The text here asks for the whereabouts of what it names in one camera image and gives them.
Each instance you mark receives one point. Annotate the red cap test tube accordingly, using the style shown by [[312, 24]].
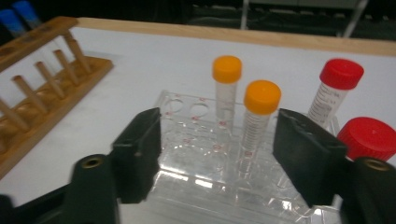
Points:
[[370, 138], [341, 74]]

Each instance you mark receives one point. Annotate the orange cap test tube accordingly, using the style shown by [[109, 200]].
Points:
[[227, 70], [262, 98]]

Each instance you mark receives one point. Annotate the white metal stand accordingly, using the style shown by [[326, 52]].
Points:
[[245, 12]]

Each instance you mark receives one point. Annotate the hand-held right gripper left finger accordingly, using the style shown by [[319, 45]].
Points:
[[137, 161]]

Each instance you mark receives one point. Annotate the wooden test tube rack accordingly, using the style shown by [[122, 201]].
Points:
[[90, 74]]

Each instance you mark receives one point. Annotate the clear plastic tube rack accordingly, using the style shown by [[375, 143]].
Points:
[[193, 161]]

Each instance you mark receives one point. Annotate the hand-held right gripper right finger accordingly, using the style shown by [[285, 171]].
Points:
[[308, 155]]

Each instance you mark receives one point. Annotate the white table mat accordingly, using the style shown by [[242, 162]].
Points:
[[140, 68]]

